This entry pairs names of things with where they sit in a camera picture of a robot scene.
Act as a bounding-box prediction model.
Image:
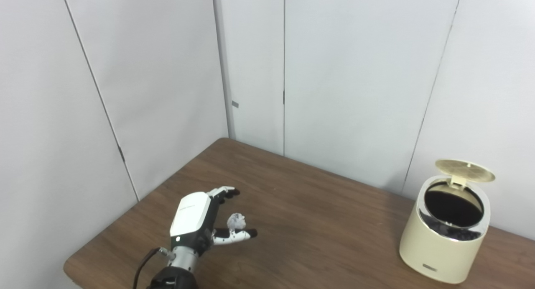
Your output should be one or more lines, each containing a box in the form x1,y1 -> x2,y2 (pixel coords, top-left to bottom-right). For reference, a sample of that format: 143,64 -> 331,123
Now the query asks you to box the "white and black left hand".
169,186 -> 258,256

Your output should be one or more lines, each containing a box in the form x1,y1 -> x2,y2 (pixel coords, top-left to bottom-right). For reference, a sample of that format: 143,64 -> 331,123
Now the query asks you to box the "white paper ball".
226,213 -> 247,231

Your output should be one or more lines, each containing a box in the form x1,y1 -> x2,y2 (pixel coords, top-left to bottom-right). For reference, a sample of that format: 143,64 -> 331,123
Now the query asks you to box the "cream-colored round bin lid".
435,159 -> 496,189

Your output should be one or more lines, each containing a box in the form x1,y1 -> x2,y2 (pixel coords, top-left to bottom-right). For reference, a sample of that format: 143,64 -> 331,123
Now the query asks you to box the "cream-colored bin body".
399,175 -> 490,284

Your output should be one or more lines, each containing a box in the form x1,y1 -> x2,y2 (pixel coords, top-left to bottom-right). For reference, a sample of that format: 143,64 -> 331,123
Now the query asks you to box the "black bin liner bag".
422,182 -> 485,241

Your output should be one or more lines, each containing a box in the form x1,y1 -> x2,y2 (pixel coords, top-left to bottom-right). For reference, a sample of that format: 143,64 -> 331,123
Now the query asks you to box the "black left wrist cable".
133,247 -> 175,289

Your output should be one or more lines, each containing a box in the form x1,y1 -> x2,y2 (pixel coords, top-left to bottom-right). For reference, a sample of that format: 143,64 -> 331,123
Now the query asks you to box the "gray wall post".
211,0 -> 237,141

